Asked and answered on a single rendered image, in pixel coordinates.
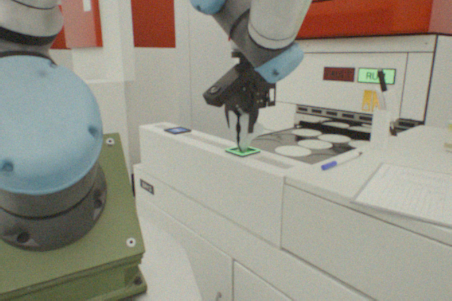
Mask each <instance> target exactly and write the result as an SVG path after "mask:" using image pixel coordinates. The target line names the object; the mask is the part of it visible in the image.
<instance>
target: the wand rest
mask: <svg viewBox="0 0 452 301"><path fill-rule="evenodd" d="M376 92H377V99H378V102H379V108H380V110H374V114H373V120H372V127H371V139H370V147H369V148H374V149H377V150H381V151H383V150H385V149H387V139H388V132H389V127H390V121H394V122H395V120H396V119H398V118H400V115H399V110H398V107H397V102H396V95H395V91H394V89H390V90H388V91H384V92H382V91H380V89H379V88H376ZM384 101H385V102H384Z"/></svg>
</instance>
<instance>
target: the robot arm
mask: <svg viewBox="0 0 452 301"><path fill-rule="evenodd" d="M58 1H59V0H0V239H1V240H2V241H3V242H5V243H7V244H8V245H11V246H13V247H16V248H19V249H21V250H22V249H23V250H24V251H34V252H42V251H49V250H53V249H59V248H61V247H66V246H67V245H70V244H71V243H74V242H75V241H77V240H78V239H80V238H81V237H84V236H85V234H86V233H87V232H88V231H90V230H91V229H92V228H93V226H94V225H95V224H96V222H97V221H98V219H99V218H100V216H101V215H102V212H103V210H104V206H105V203H106V195H107V190H108V185H106V178H105V175H104V172H103V171H102V168H101V166H100V164H99V163H98V159H99V153H100V150H101V147H102V140H103V125H102V117H101V113H100V107H99V105H98V101H97V99H96V98H95V96H94V94H93V92H92V90H91V89H90V88H89V86H88V85H86V83H85V81H84V80H83V79H82V78H81V77H80V76H79V75H76V74H75V73H74V72H73V71H72V70H71V69H68V68H67V67H64V66H63V65H61V66H57V64H56V62H55V61H54V60H53V58H52V57H51V56H50V55H49V48H50V46H52V44H53V42H54V40H55V39H56V37H57V36H58V34H59V32H60V30H61V29H62V27H63V24H64V19H63V15H61V11H60V9H59V7H58V5H57V3H58ZM189 2H190V3H191V5H192V6H193V8H194V9H195V10H196V11H198V12H200V13H203V14H205V15H211V16H212V17H213V19H214V20H215V21H216V22H217V23H218V24H219V25H220V28H221V29H223V30H224V32H225V33H226V34H227V35H228V37H229V38H230V49H231V50H233V52H231V58H238V59H239V63H237V64H235V65H234V66H233V67H231V69H230V70H229V71H227V72H226V73H225V74H224V75H223V76H222V77H220V79H219V80H218V81H217V82H216V83H214V84H213V85H212V86H211V87H209V88H208V89H207V90H206V91H205V92H204V93H203V94H202V96H203V97H204V100H205V102H206V104H207V105H212V106H215V107H218V108H220V107H221V106H223V105H225V117H226V120H227V125H228V128H229V129H230V133H231V136H232V138H233V139H234V141H235V143H236V145H237V147H238V149H239V151H240V152H243V153H244V152H246V151H247V149H248V147H249V145H250V142H251V140H252V139H254V138H255V137H258V136H259V135H261V133H263V131H264V127H263V125H262V124H261V123H259V122H258V116H259V111H260V110H259V109H262V108H266V102H268V107H272V106H275V103H276V83H278V82H279V81H282V79H284V78H285V77H286V76H288V75H290V74H291V73H292V72H293V71H294V70H295V69H296V68H297V67H298V66H299V65H300V64H301V62H302V60H303V57H304V53H303V51H302V49H301V47H300V46H299V43H298V42H295V41H294V39H295V38H296V36H297V33H298V31H299V28H300V26H301V24H302V21H303V18H305V15H306V13H307V10H308V8H309V5H310V3H311V0H189ZM270 89H274V101H271V100H270V99H271V97H270ZM239 108H240V109H239Z"/></svg>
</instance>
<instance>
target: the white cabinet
mask: <svg viewBox="0 0 452 301"><path fill-rule="evenodd" d="M134 179H135V197H136V207H137V214H138V215H140V216H142V217H143V218H145V219H147V220H149V222H152V223H153V224H155V225H156V226H159V227H160V228H162V229H164V230H166V232H168V233H170V234H172V235H173V236H174V237H175V238H176V240H177V241H178V242H179V243H180V244H181V245H182V246H183V248H185V250H186V254H187V256H188V259H189V262H190V266H192V270H193V272H194V276H195V279H196V283H197V285H198V289H199V291H200V295H201V298H202V299H203V301H378V300H376V299H374V298H372V297H370V296H368V295H367V294H366V293H364V292H361V291H360V290H358V289H356V288H354V287H353V286H351V285H349V284H347V283H345V282H343V281H341V279H339V278H337V277H334V276H333V275H331V274H329V273H328V272H326V271H324V270H322V269H320V268H318V267H316V266H314V265H313V264H312V263H310V262H308V261H306V260H304V259H302V258H300V256H298V255H296V254H294V253H292V252H290V251H288V250H286V249H285V248H284V247H282V248H280V249H278V248H277V247H275V246H272V245H271V244H269V243H267V242H266V241H264V240H262V239H261V238H259V237H257V236H256V235H254V234H251V233H249V231H247V230H245V229H244V228H241V227H239V226H238V225H236V224H234V223H232V222H231V221H229V220H228V219H226V218H224V217H222V216H220V215H218V214H216V212H214V211H212V210H209V209H208V208H206V207H204V206H202V205H201V204H198V203H196V202H195V201H194V200H192V199H190V198H188V197H186V196H185V195H183V194H181V193H180V192H178V191H176V190H174V189H173V188H171V187H169V186H168V185H165V184H163V183H162V182H160V181H158V180H157V179H155V178H153V177H152V176H150V175H148V174H146V173H144V172H142V171H140V170H138V169H136V167H134Z"/></svg>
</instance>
